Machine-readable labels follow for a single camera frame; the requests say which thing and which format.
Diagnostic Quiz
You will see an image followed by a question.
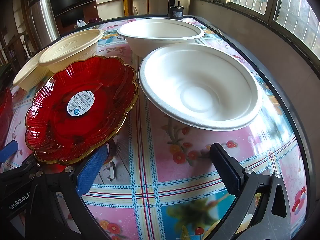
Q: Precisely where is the beige patterned plastic bowl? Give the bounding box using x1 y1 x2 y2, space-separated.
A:
12 52 52 91
39 29 104 73

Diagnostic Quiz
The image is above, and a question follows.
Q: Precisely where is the small black motor device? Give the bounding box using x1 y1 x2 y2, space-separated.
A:
168 5 185 20

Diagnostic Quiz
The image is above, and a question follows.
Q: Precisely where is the stainless steel thermos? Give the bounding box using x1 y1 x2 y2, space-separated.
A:
27 0 61 49

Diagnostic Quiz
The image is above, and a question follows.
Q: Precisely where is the white paper bowl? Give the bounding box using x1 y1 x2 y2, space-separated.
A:
138 43 263 131
117 18 205 57

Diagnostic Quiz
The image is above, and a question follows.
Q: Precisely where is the dark framed window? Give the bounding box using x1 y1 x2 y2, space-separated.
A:
192 0 320 65

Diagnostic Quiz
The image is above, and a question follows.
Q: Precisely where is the printed plaid tablecloth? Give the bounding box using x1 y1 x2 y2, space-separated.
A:
0 15 308 240

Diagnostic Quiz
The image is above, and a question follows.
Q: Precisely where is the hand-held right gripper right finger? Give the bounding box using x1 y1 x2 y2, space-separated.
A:
209 142 292 240

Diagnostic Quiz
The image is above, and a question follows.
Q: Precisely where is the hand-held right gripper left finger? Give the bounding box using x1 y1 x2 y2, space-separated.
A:
25 145 110 240

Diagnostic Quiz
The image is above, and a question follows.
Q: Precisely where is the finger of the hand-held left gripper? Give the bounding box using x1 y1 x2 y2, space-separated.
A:
0 140 43 179

